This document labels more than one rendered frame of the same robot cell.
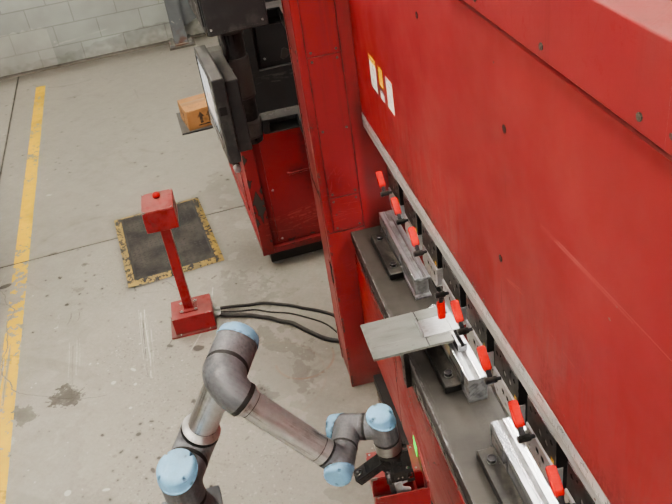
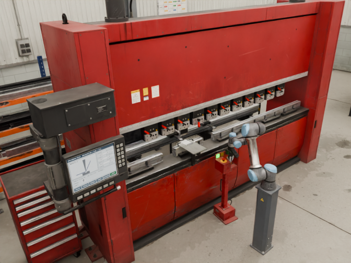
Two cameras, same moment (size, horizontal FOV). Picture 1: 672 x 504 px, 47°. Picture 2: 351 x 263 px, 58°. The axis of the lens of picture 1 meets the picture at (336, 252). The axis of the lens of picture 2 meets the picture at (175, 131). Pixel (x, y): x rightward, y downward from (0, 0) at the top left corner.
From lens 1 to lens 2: 4.18 m
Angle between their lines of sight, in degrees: 96
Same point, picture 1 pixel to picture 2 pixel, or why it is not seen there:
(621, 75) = (259, 15)
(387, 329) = (192, 149)
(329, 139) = not seen: hidden behind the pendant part
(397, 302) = (165, 164)
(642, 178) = (259, 27)
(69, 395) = not seen: outside the picture
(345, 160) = not seen: hidden behind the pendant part
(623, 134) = (256, 24)
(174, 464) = (270, 166)
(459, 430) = (212, 145)
